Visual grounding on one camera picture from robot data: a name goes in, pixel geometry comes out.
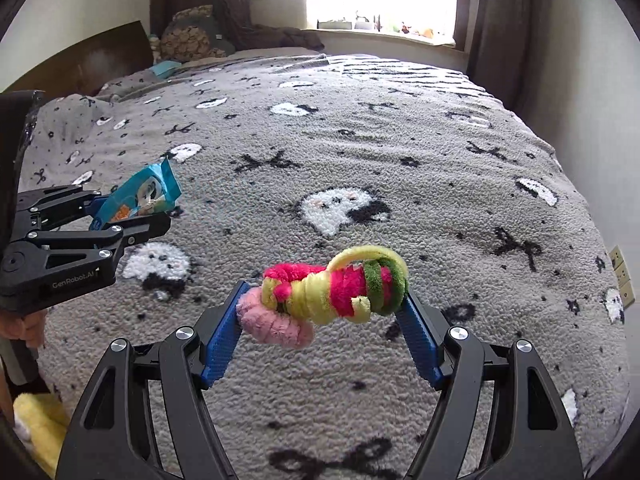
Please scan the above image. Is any wooden headboard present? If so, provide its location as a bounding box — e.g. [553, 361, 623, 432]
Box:
[0, 20, 156, 99]

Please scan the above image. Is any blue snack packet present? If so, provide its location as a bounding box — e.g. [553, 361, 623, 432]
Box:
[92, 156, 182, 226]

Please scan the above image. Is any brown patterned pillow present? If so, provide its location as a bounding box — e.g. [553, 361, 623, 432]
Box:
[159, 5, 236, 64]

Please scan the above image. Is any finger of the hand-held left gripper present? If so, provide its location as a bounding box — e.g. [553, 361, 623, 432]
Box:
[27, 215, 172, 274]
[16, 185, 110, 234]

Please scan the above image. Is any colourful fuzzy twisted toy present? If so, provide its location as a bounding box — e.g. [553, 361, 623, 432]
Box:
[236, 244, 410, 350]

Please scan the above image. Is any grey printed fleece blanket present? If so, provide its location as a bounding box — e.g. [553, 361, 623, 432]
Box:
[17, 52, 632, 480]

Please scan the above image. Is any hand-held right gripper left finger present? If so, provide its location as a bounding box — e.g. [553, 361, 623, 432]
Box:
[55, 280, 251, 480]

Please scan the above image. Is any brown knitted blanket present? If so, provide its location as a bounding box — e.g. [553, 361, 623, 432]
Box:
[235, 24, 326, 54]

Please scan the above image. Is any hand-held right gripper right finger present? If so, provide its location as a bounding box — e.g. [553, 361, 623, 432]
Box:
[395, 292, 586, 480]

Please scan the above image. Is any person's left hand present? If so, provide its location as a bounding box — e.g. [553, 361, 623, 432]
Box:
[0, 309, 49, 351]

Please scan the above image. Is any white cabinet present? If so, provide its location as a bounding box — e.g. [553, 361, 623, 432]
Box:
[248, 0, 311, 31]

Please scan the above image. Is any yellow fleece blanket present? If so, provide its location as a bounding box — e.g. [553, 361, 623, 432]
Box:
[12, 392, 71, 479]

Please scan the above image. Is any teal packet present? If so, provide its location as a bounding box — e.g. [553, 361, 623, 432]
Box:
[150, 60, 182, 80]

